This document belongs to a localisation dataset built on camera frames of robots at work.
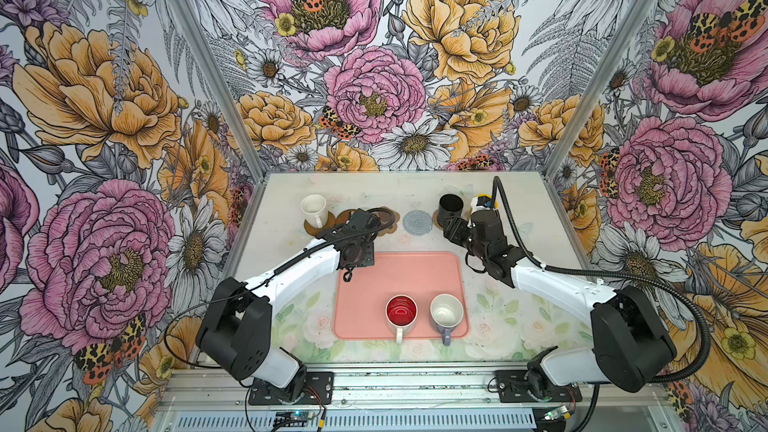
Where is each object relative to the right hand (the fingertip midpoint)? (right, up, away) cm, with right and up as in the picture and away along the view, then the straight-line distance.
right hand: (449, 230), depth 88 cm
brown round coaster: (-37, +2, +16) cm, 40 cm away
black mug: (+2, +7, +13) cm, 15 cm away
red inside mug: (-14, -23, -3) cm, 27 cm away
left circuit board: (-40, -42, -17) cm, 60 cm away
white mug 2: (-27, -9, -17) cm, 33 cm away
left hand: (-26, -9, -1) cm, 28 cm away
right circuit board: (+22, -41, -16) cm, 50 cm away
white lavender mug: (-1, -22, -3) cm, 23 cm away
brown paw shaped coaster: (-19, +3, +21) cm, 29 cm away
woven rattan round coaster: (-2, +2, +16) cm, 16 cm away
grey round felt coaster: (-8, +1, +19) cm, 21 cm away
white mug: (-42, +6, +11) cm, 44 cm away
